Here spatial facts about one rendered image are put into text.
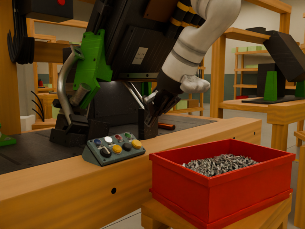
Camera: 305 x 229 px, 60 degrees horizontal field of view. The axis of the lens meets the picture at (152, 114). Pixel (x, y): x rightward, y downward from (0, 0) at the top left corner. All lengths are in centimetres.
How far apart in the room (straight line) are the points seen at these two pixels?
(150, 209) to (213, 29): 43
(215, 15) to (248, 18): 1038
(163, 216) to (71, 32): 1161
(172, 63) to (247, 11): 1046
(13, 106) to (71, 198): 63
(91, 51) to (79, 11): 1150
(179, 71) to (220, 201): 29
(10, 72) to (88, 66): 36
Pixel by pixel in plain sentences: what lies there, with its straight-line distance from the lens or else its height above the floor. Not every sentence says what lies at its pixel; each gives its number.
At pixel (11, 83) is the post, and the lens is 117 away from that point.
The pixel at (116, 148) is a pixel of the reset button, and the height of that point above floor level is 93.
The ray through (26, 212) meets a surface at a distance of 59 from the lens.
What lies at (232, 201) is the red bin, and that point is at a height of 85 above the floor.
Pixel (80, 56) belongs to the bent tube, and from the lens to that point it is 95.
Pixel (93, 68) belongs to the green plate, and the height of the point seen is 114.
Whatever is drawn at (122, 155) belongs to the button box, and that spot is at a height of 92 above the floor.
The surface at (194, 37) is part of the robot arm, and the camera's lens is 57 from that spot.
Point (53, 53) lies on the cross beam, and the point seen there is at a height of 123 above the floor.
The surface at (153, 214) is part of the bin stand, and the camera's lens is 68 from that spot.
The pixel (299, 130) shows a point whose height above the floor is 27.
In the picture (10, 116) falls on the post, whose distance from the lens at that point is 117.
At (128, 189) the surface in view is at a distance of 73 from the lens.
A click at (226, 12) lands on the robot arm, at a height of 124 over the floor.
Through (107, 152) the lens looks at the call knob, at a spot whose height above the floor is 93.
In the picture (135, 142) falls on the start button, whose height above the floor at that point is 94.
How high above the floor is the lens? 112
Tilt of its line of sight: 8 degrees down
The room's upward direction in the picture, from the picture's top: straight up
